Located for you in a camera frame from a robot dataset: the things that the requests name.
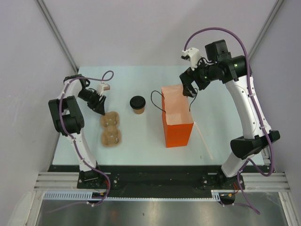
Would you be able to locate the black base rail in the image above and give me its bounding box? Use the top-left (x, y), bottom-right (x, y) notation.
top-left (48, 165), bottom-right (265, 199)

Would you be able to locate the white slotted cable duct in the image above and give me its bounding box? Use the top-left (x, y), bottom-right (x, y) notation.
top-left (43, 191), bottom-right (221, 202)

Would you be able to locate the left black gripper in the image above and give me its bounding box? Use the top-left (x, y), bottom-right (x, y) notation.
top-left (78, 89), bottom-right (106, 116)

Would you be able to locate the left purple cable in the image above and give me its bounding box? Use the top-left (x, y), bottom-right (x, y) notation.
top-left (44, 70), bottom-right (115, 214)

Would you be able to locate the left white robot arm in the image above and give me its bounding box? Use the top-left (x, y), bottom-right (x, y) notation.
top-left (48, 74), bottom-right (106, 189)

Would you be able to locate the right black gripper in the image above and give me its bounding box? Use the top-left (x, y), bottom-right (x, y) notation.
top-left (179, 57), bottom-right (217, 98)

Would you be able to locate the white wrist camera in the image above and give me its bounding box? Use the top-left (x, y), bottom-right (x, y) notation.
top-left (181, 48), bottom-right (201, 71)
top-left (96, 82), bottom-right (110, 96)

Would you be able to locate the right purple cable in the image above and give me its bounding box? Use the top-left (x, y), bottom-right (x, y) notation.
top-left (183, 27), bottom-right (276, 215)

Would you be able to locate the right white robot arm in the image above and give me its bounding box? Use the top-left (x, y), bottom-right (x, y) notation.
top-left (180, 40), bottom-right (280, 189)

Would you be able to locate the right aluminium frame post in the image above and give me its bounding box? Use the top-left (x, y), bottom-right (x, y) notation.
top-left (242, 0), bottom-right (285, 65)

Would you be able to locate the white wrapped straw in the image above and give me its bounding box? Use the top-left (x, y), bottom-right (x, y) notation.
top-left (194, 122), bottom-right (214, 161)

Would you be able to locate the black plastic cup lid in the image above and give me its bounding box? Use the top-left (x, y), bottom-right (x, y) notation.
top-left (130, 96), bottom-right (146, 110)

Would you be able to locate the brown pulp cup carrier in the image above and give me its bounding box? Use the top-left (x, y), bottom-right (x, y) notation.
top-left (100, 111), bottom-right (121, 147)

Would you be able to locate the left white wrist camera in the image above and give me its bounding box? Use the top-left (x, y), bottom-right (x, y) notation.
top-left (96, 82), bottom-right (110, 96)

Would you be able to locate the brown paper coffee cup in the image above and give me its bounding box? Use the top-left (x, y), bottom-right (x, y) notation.
top-left (133, 107), bottom-right (145, 114)

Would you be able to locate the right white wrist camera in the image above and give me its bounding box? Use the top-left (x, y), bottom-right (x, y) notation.
top-left (181, 48), bottom-right (201, 71)

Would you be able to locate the purple cable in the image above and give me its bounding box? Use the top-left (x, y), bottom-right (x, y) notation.
top-left (44, 70), bottom-right (115, 214)
top-left (183, 27), bottom-right (276, 215)

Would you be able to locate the orange paper bag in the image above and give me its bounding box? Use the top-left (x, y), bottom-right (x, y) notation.
top-left (150, 84), bottom-right (194, 148)

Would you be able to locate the aluminium frame post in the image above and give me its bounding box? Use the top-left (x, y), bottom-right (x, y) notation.
top-left (34, 0), bottom-right (79, 73)
top-left (242, 0), bottom-right (285, 65)

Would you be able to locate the left aluminium frame post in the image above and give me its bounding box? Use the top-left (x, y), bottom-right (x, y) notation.
top-left (34, 0), bottom-right (79, 73)

